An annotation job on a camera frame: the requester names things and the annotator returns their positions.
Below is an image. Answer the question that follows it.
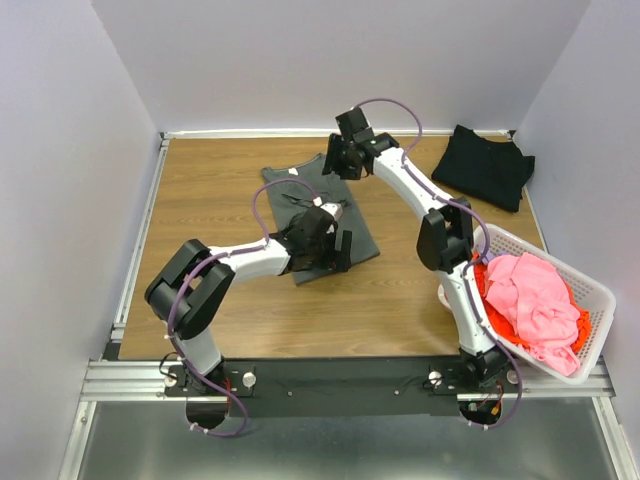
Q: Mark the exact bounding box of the white plastic laundry basket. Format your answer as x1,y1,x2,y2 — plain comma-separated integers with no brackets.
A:
474,224,616,385

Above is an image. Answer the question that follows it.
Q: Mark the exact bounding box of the orange t shirt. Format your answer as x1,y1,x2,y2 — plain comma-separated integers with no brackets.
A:
472,254,593,361

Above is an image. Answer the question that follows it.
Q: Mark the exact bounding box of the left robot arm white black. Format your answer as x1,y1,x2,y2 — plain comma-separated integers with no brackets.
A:
144,199,352,395

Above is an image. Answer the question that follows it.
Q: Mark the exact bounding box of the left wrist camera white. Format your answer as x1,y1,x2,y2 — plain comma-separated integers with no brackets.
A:
312,196,343,234

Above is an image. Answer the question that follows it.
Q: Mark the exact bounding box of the folded black t shirt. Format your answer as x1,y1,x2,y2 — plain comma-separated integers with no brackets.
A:
431,125,535,213

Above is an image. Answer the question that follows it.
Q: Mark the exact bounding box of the grey t shirt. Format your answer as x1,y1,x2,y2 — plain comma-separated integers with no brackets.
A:
261,154,380,285

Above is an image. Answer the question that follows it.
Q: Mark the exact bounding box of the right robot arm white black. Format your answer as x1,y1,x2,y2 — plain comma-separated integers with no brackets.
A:
323,107,508,392

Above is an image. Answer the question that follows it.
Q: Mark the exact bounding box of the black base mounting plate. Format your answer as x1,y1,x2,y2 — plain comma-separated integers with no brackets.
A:
164,355,519,432

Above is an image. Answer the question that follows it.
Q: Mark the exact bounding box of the pink t shirt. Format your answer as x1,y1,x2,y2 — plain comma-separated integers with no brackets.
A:
484,252,583,377

